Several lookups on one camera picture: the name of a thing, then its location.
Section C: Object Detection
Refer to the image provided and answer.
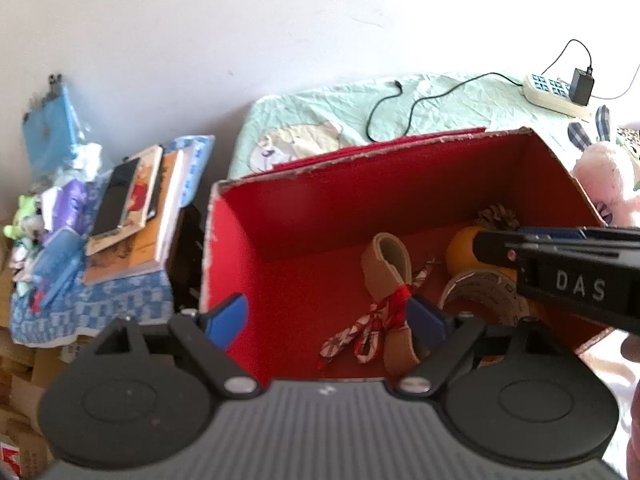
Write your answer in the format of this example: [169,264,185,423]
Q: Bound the printed adhesive tape roll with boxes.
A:
[438,269,530,326]

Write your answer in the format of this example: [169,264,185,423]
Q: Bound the brown leather strap red ribbon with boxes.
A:
[319,233,435,377]

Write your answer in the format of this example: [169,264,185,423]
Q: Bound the orange fruit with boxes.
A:
[445,226,516,281]

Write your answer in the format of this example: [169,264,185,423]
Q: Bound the brown pine cone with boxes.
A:
[475,204,520,231]

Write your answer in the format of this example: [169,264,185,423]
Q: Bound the person's right hand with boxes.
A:
[620,335,640,480]

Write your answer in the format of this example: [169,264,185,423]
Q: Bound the pink plush bunny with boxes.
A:
[567,105,639,228]

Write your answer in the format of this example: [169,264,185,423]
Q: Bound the orange cover book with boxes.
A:
[84,150,186,285]

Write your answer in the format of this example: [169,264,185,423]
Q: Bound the red cardboard storage box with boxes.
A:
[201,128,601,385]

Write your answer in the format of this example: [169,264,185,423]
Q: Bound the winnie the pooh book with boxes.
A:
[86,145,164,256]

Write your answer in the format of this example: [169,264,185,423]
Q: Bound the black smartphone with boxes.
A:
[91,157,140,236]

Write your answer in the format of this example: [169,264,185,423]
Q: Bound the blue pencil case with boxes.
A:
[30,228,85,313]

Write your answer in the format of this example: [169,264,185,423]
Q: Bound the white blue power strip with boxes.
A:
[523,74,590,119]

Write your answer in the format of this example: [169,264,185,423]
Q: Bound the black power adapter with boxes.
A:
[568,67,594,106]

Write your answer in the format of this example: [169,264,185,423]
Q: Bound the purple tissue pack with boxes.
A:
[40,179,88,235]

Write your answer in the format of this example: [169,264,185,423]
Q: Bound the mint green bear bedsheet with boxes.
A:
[229,75,577,179]

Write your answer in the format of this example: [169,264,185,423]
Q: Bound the cardboard boxes under table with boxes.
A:
[0,328,94,480]

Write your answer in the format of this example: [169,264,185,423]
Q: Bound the small green frog plush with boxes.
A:
[2,195,44,264]

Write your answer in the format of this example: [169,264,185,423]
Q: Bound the blue plastic file bag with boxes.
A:
[22,74,80,181]

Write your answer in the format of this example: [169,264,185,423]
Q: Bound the black charging cable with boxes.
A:
[365,71,527,143]

